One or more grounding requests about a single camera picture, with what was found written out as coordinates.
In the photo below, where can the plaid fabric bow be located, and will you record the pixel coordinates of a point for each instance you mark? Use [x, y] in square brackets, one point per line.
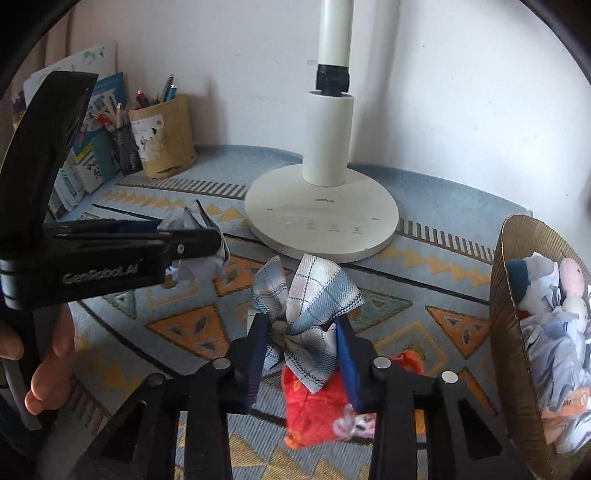
[314, 295]

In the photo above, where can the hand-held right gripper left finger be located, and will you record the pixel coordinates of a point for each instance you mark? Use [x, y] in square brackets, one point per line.
[256, 364]

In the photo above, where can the beige curtain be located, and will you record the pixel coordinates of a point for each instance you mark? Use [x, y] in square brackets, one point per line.
[55, 41]

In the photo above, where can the red fabric pouch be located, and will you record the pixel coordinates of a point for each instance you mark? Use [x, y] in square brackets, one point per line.
[314, 410]

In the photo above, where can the gold ribbed basket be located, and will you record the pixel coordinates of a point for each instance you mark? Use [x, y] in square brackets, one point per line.
[503, 332]

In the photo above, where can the black mesh pen holder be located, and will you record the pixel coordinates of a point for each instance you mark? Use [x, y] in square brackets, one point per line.
[124, 150]

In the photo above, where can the blue picture book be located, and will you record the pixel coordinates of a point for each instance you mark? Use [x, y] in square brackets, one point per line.
[99, 147]

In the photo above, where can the blue and white plush toy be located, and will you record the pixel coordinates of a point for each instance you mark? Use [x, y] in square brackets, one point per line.
[519, 277]

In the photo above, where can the stack of thin books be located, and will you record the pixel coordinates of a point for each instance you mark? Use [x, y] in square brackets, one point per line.
[64, 189]

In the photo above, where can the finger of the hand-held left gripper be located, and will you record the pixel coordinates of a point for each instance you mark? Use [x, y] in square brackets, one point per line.
[194, 242]
[111, 227]

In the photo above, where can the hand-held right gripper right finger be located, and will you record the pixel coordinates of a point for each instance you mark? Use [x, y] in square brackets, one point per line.
[346, 364]

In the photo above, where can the yellow pen holder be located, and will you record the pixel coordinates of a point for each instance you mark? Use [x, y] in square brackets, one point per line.
[171, 147]

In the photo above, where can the bunch of pens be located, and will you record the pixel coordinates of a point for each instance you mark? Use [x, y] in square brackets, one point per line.
[164, 90]

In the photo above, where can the patterned blue table mat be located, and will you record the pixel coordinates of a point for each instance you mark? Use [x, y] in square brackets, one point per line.
[438, 258]

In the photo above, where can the person's left hand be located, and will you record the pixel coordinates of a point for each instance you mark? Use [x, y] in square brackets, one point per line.
[55, 360]

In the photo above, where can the plush dango skewer toy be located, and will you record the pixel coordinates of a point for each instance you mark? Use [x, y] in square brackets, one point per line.
[575, 281]

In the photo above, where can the grey white cloth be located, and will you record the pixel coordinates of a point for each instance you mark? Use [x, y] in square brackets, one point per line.
[194, 217]

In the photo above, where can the white desk lamp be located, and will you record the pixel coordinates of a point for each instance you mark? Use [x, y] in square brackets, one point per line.
[323, 217]

